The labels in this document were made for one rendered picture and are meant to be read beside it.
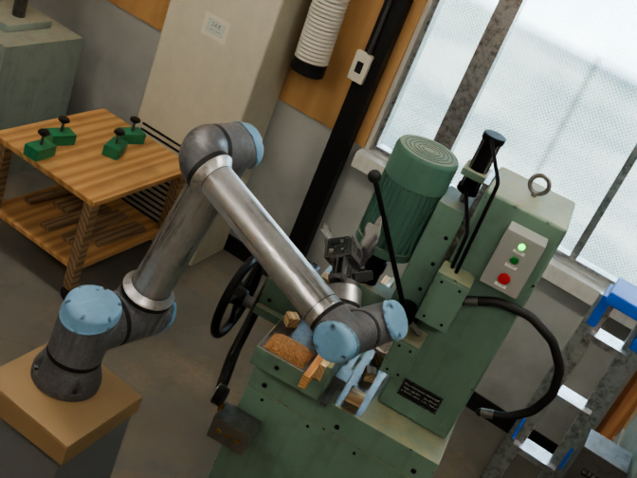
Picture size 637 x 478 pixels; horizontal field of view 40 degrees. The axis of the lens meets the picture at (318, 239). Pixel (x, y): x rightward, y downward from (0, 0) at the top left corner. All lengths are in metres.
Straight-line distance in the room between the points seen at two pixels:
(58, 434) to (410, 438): 0.93
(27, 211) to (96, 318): 1.72
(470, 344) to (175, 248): 0.81
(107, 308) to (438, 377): 0.90
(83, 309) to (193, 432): 1.18
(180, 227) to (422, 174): 0.63
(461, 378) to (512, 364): 1.58
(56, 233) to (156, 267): 1.58
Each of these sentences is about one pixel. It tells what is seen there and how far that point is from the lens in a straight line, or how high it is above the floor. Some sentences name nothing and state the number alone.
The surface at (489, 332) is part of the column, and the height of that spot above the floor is 1.17.
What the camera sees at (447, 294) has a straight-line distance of 2.21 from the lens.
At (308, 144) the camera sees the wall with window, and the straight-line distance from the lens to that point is 4.03.
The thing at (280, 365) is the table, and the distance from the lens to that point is 2.34.
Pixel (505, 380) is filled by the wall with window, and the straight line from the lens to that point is 4.02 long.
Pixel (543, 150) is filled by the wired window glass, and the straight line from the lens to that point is 3.71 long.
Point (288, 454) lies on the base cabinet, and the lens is 2.59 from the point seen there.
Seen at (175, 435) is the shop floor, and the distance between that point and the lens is 3.33.
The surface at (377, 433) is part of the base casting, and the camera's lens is 2.44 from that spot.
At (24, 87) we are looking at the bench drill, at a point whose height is 0.48.
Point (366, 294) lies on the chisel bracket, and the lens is 2.45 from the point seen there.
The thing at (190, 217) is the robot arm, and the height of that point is 1.19.
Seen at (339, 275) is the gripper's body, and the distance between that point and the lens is 2.02.
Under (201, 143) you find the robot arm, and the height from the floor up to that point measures 1.45.
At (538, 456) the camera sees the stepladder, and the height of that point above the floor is 0.51.
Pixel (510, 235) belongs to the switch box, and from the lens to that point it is 2.14.
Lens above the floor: 2.29
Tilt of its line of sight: 28 degrees down
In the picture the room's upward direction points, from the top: 23 degrees clockwise
